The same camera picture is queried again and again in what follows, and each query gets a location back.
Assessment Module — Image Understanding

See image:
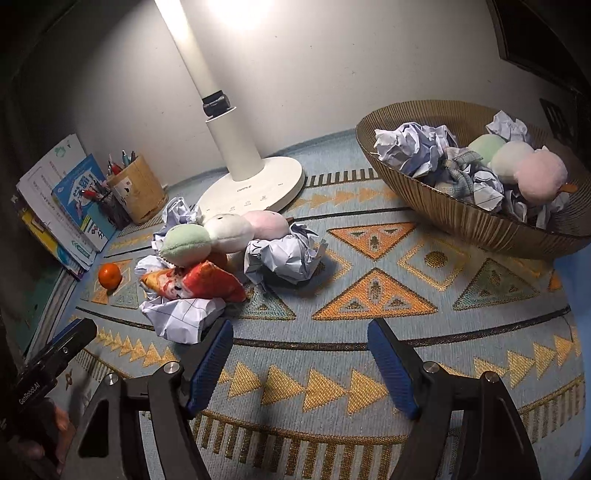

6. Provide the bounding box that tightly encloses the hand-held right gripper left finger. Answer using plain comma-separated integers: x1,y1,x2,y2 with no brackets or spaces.
62,318,234,480

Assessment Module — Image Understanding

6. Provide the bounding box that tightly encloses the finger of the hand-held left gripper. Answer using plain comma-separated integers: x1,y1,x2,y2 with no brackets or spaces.
45,319,86,347
28,318,99,370

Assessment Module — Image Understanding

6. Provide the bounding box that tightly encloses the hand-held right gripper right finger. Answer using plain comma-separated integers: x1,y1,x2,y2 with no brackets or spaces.
368,318,541,480

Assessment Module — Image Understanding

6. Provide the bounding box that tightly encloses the lined paper ball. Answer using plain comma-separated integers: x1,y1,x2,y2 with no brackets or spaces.
141,295,228,344
466,168,506,210

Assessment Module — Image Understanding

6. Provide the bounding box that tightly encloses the tangerine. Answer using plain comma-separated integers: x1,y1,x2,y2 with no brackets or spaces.
98,263,123,291

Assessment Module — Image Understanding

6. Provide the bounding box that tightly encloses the red orange snack plush toy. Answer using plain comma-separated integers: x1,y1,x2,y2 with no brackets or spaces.
140,261,247,304

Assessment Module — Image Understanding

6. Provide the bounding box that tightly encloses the three-colour dango plush toy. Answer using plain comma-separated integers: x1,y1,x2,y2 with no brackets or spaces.
467,133,570,206
158,210,291,268

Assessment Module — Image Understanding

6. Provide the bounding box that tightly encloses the amber ribbed glass bowl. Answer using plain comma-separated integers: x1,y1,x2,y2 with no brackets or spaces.
355,99,591,261

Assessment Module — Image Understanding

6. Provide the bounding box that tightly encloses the black-white paper ball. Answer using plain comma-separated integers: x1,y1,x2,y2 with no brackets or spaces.
436,148,485,199

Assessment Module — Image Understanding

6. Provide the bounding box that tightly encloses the person's left hand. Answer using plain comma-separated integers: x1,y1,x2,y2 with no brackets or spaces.
23,405,77,478

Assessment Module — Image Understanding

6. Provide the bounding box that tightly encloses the green flat folder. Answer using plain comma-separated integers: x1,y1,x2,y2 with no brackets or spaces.
23,263,77,352

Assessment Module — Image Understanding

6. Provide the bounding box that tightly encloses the patterned woven mat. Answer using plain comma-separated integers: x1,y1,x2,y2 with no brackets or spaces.
69,129,583,480

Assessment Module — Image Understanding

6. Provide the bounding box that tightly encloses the yellow cover book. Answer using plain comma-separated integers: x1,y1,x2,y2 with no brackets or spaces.
18,208,88,278

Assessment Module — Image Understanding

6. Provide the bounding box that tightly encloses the dark mesh pen holder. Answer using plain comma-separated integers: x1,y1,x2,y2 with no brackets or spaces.
90,189,132,230

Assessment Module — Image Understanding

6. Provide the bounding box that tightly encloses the blue cover book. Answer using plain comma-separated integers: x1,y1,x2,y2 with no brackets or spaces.
51,154,118,252

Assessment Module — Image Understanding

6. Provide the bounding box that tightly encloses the bunch of red pens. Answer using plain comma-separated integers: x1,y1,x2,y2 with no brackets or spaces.
81,178,114,204

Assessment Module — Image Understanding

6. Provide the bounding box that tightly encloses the stack of books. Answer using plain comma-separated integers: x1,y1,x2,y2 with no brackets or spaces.
16,134,100,252

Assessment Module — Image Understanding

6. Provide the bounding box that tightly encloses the wooden pen holder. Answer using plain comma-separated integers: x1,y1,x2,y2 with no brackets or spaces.
107,154,168,225

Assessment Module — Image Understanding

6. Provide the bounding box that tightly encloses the white desk lamp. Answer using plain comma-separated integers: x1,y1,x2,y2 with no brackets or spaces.
152,0,306,214

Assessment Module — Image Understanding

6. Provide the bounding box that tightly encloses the dark curtain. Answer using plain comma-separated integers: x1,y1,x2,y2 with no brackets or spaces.
0,0,93,324

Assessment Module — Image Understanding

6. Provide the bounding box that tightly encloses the black slotted stand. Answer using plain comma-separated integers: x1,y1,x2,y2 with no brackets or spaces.
539,98,566,141

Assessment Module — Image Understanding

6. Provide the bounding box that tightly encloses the dark monitor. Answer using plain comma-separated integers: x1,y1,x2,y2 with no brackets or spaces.
485,0,591,93

